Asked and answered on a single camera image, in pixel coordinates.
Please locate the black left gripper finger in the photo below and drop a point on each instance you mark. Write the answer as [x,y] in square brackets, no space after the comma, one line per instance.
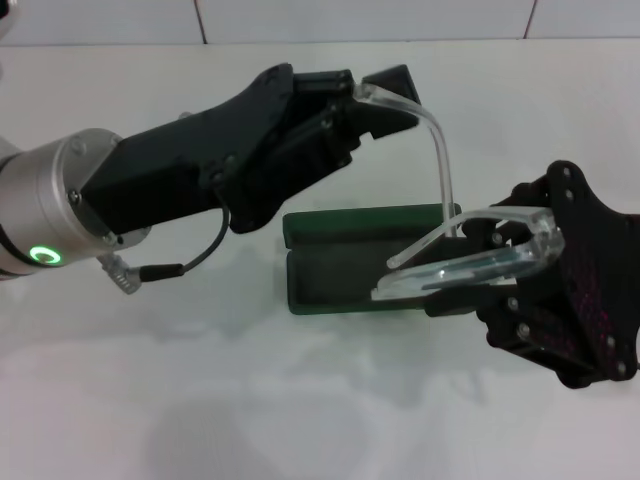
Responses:
[392,82]
[375,120]

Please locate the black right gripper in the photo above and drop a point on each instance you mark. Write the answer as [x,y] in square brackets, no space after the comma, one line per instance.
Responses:
[590,300]

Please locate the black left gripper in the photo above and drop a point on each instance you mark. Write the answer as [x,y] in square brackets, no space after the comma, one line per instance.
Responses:
[175,165]

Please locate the clear plastic glasses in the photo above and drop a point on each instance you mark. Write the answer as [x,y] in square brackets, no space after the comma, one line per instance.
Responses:
[441,150]

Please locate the green glasses case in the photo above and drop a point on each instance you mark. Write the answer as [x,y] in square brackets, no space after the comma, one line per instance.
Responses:
[340,250]

